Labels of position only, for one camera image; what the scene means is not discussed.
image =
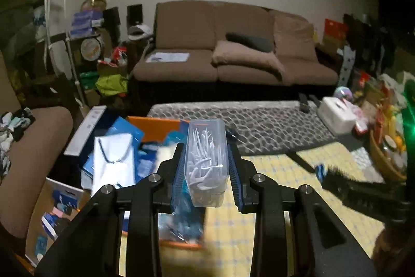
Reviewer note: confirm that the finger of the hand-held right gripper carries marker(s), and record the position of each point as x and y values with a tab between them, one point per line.
334	179

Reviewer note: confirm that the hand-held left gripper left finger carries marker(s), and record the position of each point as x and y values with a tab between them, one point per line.
179	179

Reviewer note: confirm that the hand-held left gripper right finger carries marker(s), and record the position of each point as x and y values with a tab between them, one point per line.
234	179

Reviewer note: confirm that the clear floss pick box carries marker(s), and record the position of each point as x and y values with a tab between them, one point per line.
206	160

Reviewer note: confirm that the orange cardboard box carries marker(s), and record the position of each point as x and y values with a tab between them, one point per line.
152	127

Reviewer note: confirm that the white blue-trimmed packet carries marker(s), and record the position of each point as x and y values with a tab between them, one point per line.
113	173

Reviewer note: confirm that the person's right forearm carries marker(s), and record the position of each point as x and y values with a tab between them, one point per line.
389	244

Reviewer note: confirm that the dark blue packet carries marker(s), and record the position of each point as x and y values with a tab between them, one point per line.
147	163

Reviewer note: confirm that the wicker basket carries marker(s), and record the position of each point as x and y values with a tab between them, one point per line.
379	160

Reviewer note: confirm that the yellow plaid blanket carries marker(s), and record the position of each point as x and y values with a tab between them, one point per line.
275	166

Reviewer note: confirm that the grey patterned blanket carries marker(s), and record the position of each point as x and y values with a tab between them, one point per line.
259	127

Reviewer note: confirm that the red snack packet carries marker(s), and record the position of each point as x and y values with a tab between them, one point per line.
360	127

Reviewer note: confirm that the white tissue box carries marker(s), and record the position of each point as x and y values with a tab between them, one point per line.
334	114

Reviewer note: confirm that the black remote control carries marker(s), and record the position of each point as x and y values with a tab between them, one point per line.
303	103

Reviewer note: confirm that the purple round toy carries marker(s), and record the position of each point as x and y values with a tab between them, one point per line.
343	93

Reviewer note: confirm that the pile of snack packets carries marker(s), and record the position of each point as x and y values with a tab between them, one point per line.
373	92

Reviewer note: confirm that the blue star-print bag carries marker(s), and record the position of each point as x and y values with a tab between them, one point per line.
347	66

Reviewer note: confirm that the small blue packet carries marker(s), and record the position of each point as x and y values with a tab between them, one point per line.
41	244
64	200
50	225

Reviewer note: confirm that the green bag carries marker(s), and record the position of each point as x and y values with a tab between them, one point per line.
112	84

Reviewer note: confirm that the white paper sheet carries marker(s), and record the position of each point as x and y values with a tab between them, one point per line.
168	57

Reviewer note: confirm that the brown flat cushion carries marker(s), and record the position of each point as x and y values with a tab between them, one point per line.
243	56

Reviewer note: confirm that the brown armchair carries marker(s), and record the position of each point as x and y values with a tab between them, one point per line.
39	150

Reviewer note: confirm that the open cardboard box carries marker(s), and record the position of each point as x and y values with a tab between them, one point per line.
39	209

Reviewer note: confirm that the brown square pillow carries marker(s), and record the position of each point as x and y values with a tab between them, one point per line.
295	40

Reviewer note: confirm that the red gift bag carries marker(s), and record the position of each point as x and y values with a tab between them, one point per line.
335	33

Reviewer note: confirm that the black bag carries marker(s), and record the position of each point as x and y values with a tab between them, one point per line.
366	37

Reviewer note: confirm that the brown sofa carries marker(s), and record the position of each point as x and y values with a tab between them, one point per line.
184	27

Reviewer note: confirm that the white cap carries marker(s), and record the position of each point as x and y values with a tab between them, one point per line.
139	32

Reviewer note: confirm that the round tin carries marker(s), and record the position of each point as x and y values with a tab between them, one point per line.
92	48

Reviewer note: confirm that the black panel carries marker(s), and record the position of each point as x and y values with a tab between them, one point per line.
112	22
134	15

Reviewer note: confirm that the pile of clothes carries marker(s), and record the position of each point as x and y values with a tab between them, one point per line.
16	127

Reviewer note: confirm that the stack of blue boxes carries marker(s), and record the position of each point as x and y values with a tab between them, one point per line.
86	24

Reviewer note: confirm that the white pole rack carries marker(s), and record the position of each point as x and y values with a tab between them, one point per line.
48	4

